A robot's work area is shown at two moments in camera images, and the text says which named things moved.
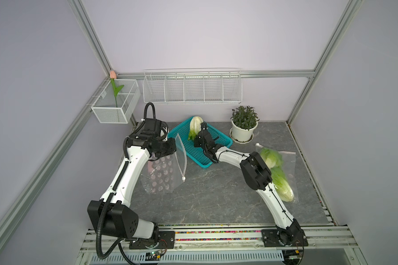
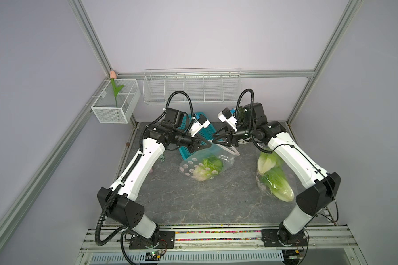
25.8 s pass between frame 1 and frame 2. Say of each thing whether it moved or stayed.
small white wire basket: stayed
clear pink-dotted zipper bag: moved
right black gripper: moved
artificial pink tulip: stayed
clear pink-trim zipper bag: stayed
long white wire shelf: stayed
